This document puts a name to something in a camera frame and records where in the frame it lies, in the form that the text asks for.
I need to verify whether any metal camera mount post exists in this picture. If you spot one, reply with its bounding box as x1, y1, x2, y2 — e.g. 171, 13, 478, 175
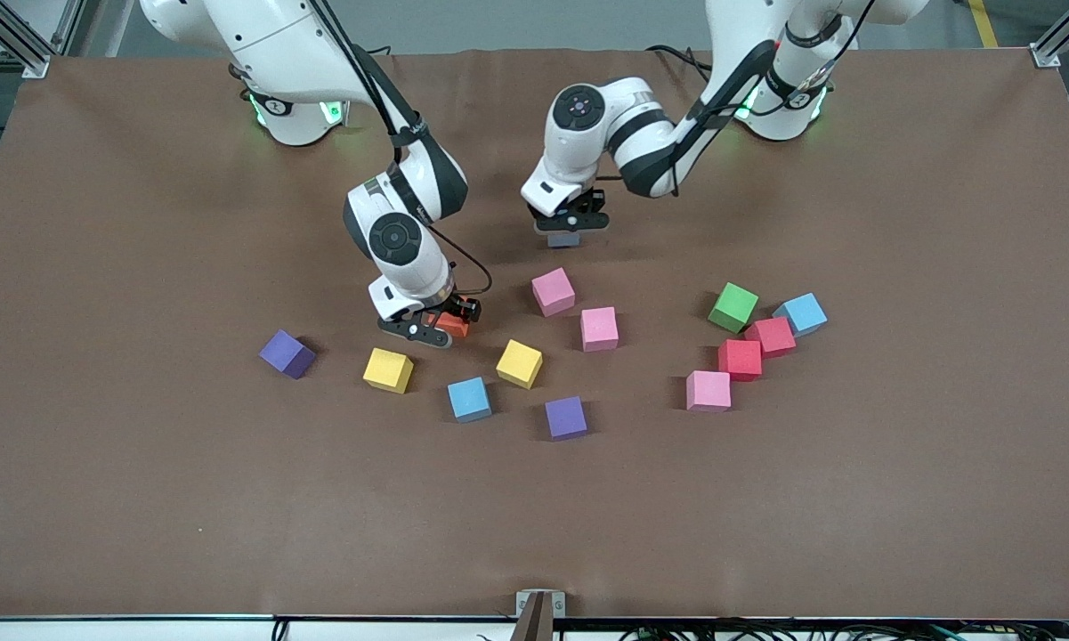
514, 589, 567, 641

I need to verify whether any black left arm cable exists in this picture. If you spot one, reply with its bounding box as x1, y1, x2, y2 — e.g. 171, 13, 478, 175
668, 0, 878, 197

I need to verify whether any white table front rail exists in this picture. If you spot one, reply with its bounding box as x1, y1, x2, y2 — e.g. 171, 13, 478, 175
0, 616, 1069, 641

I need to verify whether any yellow foam cube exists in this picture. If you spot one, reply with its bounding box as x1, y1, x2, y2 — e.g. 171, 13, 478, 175
496, 338, 545, 391
362, 347, 415, 395

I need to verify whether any brown table mat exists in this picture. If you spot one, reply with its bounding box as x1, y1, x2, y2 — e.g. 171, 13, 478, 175
0, 45, 1069, 621

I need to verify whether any aluminium frame post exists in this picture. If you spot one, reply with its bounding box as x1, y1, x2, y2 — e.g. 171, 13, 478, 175
0, 0, 85, 79
1028, 0, 1069, 70

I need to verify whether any green foam cube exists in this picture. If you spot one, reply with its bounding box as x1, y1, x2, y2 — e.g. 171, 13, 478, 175
708, 282, 760, 335

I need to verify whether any tangled black cable bundle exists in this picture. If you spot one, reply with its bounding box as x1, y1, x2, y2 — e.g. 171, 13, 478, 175
619, 621, 1069, 641

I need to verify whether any pink foam cube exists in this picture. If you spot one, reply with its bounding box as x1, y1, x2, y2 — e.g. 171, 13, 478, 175
530, 267, 578, 319
579, 306, 620, 353
685, 369, 733, 413

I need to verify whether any red foam cube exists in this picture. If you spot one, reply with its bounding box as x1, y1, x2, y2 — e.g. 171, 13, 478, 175
745, 317, 798, 359
717, 338, 764, 382

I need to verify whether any purple foam cube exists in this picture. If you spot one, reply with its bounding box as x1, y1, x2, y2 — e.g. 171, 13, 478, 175
259, 329, 317, 381
545, 395, 589, 442

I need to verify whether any black base cable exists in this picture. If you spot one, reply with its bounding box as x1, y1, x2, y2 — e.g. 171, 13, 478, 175
645, 43, 713, 81

